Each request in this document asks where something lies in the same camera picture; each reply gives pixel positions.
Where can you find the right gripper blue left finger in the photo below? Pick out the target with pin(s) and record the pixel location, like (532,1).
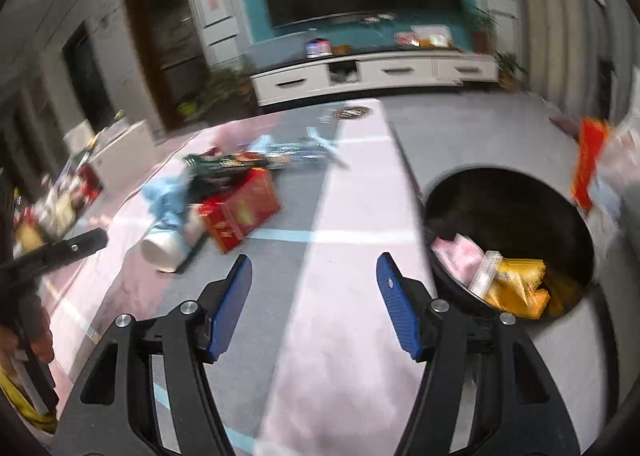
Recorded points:
(222,302)

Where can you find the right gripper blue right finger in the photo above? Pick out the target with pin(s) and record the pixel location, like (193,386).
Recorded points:
(407,301)

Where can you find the light blue quilted cloth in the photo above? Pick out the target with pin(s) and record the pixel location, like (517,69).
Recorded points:
(168,200)

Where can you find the dark green snack bag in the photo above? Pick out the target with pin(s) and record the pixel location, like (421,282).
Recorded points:
(211,175)

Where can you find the black round trash bin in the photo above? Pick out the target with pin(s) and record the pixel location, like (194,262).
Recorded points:
(520,217)

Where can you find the person left hand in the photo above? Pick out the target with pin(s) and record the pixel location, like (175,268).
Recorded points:
(26,320)

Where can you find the red cardboard box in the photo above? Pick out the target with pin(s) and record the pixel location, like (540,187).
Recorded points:
(232,215)

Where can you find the pink crumpled wrapper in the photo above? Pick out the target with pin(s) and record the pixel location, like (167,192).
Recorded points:
(460,257)

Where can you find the white paper cup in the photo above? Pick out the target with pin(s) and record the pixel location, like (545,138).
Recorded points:
(167,249)

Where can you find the pink grey floor mat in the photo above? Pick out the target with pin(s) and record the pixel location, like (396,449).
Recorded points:
(314,366)

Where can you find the yellow snack bag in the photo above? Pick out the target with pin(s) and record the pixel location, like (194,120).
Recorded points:
(517,288)

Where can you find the white low side table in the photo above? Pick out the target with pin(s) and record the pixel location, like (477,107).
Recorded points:
(115,158)

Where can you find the blue silver foil wrapper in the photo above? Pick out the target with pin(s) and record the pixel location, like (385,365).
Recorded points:
(312,149)

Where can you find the green plants left of cabinet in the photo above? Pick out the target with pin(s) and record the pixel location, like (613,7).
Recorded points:
(226,95)

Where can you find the round brown floor drain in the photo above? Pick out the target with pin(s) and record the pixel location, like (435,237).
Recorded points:
(351,112)

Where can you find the white tv cabinet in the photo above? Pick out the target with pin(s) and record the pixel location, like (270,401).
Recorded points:
(340,75)

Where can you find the red gift bag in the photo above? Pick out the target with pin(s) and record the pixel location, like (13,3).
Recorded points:
(592,137)

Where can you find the potted plant by cabinet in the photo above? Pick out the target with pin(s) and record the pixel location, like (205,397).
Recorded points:
(510,71)

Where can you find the blue red box on cabinet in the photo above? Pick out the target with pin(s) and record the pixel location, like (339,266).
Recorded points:
(318,47)

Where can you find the white boxes on cabinet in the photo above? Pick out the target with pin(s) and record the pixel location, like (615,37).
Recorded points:
(426,36)

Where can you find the potted plant on cabinet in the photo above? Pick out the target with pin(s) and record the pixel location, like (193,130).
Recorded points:
(482,28)

